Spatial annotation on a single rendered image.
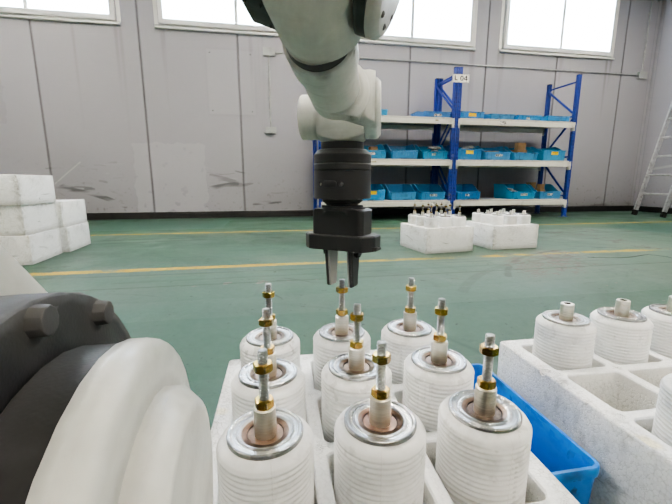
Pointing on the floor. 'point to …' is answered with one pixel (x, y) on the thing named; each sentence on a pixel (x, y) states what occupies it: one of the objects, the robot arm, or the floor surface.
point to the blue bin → (553, 446)
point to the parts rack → (474, 160)
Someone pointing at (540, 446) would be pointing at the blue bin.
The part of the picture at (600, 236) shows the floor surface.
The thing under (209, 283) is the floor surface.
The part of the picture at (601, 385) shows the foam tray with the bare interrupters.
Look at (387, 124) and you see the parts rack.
